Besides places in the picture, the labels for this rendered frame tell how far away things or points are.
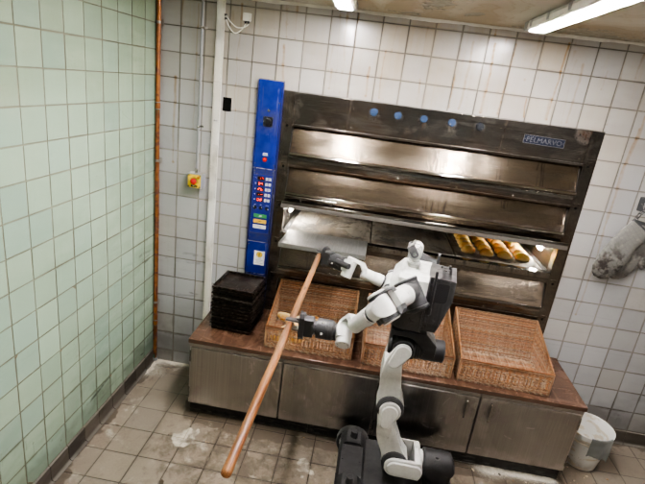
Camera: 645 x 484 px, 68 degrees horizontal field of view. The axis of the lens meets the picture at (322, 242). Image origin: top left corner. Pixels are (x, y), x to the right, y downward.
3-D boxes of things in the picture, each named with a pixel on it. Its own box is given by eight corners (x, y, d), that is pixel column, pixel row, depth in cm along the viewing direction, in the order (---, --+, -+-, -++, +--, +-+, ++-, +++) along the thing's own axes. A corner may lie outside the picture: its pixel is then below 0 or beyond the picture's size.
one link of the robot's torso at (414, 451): (418, 457, 275) (421, 439, 271) (419, 484, 256) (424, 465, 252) (382, 450, 277) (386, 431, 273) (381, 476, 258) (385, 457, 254)
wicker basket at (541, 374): (445, 340, 335) (454, 304, 326) (528, 354, 330) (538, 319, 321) (454, 380, 289) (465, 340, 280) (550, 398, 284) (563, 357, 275)
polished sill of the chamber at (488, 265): (282, 234, 333) (283, 229, 332) (545, 276, 320) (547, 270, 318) (280, 237, 328) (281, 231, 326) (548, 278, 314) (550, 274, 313)
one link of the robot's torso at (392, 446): (407, 453, 275) (402, 381, 262) (408, 480, 257) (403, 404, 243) (380, 453, 278) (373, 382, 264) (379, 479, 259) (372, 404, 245)
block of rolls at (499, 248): (449, 229, 388) (450, 222, 386) (509, 237, 384) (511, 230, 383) (461, 253, 330) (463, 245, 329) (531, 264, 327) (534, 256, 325)
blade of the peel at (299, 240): (365, 260, 294) (365, 255, 293) (277, 246, 299) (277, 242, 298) (368, 241, 328) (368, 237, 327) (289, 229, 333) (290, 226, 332)
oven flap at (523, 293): (278, 267, 334) (282, 239, 334) (539, 308, 321) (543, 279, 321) (277, 267, 329) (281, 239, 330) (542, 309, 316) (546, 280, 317)
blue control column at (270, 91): (285, 278, 545) (306, 82, 476) (298, 281, 544) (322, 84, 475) (236, 375, 363) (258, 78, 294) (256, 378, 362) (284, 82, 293)
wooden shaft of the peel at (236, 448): (229, 481, 127) (230, 472, 126) (219, 478, 128) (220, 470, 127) (321, 257, 288) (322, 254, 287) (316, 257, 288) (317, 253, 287)
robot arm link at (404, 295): (404, 313, 180) (421, 302, 200) (386, 284, 183) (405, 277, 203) (381, 327, 185) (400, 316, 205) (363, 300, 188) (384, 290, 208)
